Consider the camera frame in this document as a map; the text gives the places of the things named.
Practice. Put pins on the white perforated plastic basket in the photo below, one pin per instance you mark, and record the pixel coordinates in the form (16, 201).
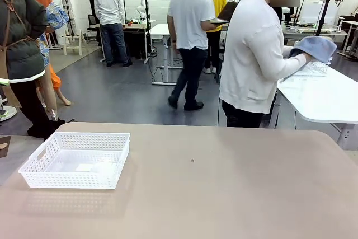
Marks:
(92, 141)

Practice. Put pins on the blue towel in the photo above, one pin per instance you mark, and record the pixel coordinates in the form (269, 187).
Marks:
(310, 46)

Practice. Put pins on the person's right forearm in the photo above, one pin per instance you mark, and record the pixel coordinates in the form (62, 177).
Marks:
(293, 64)

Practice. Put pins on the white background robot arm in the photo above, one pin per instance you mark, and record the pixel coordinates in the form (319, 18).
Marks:
(141, 1)

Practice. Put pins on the white background desk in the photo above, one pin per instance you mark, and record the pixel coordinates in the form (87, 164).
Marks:
(162, 29)

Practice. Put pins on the man in white T-shirt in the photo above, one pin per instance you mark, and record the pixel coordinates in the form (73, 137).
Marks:
(190, 18)

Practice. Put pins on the person in white cardigan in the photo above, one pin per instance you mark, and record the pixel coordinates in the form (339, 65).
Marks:
(251, 54)

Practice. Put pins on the wood-top background desk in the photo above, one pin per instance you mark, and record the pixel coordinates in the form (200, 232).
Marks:
(134, 26)

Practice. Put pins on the brown laptop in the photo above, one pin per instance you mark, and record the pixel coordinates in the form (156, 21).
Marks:
(225, 16)

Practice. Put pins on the black office chair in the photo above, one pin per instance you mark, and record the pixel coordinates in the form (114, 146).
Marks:
(92, 23)

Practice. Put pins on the small wooden stool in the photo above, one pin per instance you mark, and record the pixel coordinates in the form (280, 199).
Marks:
(73, 43)

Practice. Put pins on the man in white shirt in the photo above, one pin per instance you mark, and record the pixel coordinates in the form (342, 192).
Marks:
(109, 4)

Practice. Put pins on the white side table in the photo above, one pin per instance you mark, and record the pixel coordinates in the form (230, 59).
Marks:
(321, 99)

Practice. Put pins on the person in green puffer jacket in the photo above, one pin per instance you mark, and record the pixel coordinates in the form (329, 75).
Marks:
(22, 40)

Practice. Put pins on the black tripod stand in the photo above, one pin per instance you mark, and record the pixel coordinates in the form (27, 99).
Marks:
(324, 12)

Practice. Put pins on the white round fan base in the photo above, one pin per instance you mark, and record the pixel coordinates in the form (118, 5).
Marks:
(7, 111)

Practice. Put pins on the brown wooden board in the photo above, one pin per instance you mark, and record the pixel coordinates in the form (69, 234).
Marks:
(5, 146)

